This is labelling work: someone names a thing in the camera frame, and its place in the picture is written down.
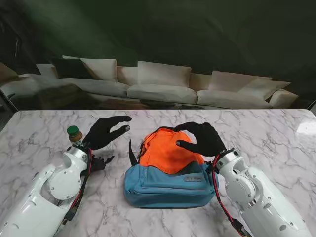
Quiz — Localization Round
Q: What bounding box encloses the brown coffee table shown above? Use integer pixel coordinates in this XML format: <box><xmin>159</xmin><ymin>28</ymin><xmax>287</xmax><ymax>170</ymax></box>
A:
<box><xmin>96</xmin><ymin>98</ymin><xmax>208</xmax><ymax>110</ymax></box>

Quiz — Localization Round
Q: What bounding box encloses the cream sofa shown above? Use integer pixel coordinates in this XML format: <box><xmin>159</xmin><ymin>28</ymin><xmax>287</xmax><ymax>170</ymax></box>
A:
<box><xmin>0</xmin><ymin>55</ymin><xmax>299</xmax><ymax>109</ymax></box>

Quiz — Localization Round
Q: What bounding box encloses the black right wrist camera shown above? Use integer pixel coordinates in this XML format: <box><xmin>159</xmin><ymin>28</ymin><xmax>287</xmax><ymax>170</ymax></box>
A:
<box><xmin>204</xmin><ymin>160</ymin><xmax>216</xmax><ymax>173</ymax></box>

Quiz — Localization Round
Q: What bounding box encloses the orange and blue backpack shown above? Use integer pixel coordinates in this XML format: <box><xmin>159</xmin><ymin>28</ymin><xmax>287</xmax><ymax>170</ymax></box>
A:
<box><xmin>124</xmin><ymin>126</ymin><xmax>220</xmax><ymax>210</ymax></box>

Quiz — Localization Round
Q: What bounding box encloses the brown bottle with green cap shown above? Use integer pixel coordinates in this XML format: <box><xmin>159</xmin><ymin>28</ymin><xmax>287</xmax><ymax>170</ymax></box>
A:
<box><xmin>67</xmin><ymin>125</ymin><xmax>83</xmax><ymax>146</ymax></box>

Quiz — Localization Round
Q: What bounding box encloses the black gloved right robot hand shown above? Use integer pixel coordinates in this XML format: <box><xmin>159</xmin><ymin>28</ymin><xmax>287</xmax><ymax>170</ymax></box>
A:
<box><xmin>173</xmin><ymin>121</ymin><xmax>228</xmax><ymax>158</ymax></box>

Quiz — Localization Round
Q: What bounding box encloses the tan armchair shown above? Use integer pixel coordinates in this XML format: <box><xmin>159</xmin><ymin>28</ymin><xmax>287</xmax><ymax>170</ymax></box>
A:
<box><xmin>0</xmin><ymin>61</ymin><xmax>20</xmax><ymax>83</ymax></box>

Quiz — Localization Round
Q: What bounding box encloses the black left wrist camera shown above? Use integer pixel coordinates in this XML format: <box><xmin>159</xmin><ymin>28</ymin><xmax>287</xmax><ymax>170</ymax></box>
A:
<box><xmin>89</xmin><ymin>153</ymin><xmax>102</xmax><ymax>165</ymax></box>

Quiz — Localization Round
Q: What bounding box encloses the cream sofa cushion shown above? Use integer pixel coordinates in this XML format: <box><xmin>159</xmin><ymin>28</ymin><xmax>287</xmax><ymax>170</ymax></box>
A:
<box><xmin>80</xmin><ymin>58</ymin><xmax>117</xmax><ymax>82</ymax></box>
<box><xmin>238</xmin><ymin>78</ymin><xmax>292</xmax><ymax>101</ymax></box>
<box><xmin>209</xmin><ymin>70</ymin><xmax>273</xmax><ymax>93</ymax></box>
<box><xmin>137</xmin><ymin>61</ymin><xmax>192</xmax><ymax>87</ymax></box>
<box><xmin>36</xmin><ymin>63</ymin><xmax>59</xmax><ymax>79</ymax></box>

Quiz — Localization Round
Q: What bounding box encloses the red black arm cable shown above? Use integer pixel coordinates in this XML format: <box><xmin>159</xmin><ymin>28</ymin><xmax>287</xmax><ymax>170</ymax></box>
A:
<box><xmin>211</xmin><ymin>154</ymin><xmax>254</xmax><ymax>237</ymax></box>
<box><xmin>58</xmin><ymin>147</ymin><xmax>94</xmax><ymax>233</ymax></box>

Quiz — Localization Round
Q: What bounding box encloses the dark brown cushion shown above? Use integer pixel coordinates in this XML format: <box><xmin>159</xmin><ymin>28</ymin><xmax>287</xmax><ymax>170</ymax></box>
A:
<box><xmin>50</xmin><ymin>58</ymin><xmax>92</xmax><ymax>79</ymax></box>

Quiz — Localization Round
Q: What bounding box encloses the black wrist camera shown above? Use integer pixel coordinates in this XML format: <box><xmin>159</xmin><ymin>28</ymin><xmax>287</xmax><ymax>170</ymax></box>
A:
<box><xmin>204</xmin><ymin>160</ymin><xmax>216</xmax><ymax>173</ymax></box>
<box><xmin>89</xmin><ymin>153</ymin><xmax>102</xmax><ymax>165</ymax></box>

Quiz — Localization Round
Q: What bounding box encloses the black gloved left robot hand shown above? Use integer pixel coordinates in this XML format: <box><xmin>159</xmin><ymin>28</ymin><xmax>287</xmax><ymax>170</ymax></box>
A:
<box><xmin>82</xmin><ymin>115</ymin><xmax>133</xmax><ymax>151</ymax></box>

